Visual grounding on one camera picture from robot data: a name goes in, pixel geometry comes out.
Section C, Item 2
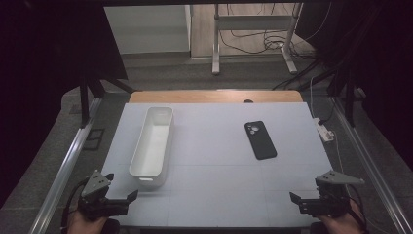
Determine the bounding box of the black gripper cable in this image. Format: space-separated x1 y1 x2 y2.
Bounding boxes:
346 184 368 228
60 178 90 232

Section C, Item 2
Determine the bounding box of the person's right hand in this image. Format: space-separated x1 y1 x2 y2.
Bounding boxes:
316 200 368 234

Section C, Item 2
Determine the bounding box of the black plug with cable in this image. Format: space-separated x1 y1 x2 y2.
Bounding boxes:
317 97 337 127

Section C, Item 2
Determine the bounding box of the person's left hand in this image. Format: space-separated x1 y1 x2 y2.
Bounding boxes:
66 210 109 234

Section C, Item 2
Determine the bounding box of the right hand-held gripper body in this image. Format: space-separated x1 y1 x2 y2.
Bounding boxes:
298 170 366 218

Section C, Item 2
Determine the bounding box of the grey metal desk frame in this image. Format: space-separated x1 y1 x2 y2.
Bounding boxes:
211 2 304 76

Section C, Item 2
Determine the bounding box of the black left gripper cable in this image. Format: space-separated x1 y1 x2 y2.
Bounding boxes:
60 178 90 232

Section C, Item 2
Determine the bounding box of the dark curtain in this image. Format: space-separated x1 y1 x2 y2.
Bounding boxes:
296 0 413 164
0 0 129 209

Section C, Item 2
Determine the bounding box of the black metal stand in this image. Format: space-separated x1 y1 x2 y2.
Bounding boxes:
326 64 358 128
78 73 137 129

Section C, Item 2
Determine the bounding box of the white power strip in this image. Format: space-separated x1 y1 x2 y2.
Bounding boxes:
313 117 336 143

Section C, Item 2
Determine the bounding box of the white plastic storage bin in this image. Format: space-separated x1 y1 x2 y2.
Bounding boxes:
129 106 175 188

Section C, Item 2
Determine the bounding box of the aluminium rail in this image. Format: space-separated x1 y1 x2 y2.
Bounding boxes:
330 97 413 234
28 97 103 234

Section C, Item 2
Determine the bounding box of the black floor grid frame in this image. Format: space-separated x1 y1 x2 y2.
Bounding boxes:
83 128 106 152

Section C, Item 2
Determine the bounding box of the white cabinet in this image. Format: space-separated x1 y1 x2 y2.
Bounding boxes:
103 4 192 55

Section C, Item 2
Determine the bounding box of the thin white cable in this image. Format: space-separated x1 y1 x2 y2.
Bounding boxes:
331 130 391 234

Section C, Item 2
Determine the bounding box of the tangle of black floor cables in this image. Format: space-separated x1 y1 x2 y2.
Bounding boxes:
219 3 332 60

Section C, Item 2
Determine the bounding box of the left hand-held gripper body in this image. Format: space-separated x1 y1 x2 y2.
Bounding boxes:
77 169 130 222

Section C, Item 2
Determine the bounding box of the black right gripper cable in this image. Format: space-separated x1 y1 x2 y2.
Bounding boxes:
346 184 368 228

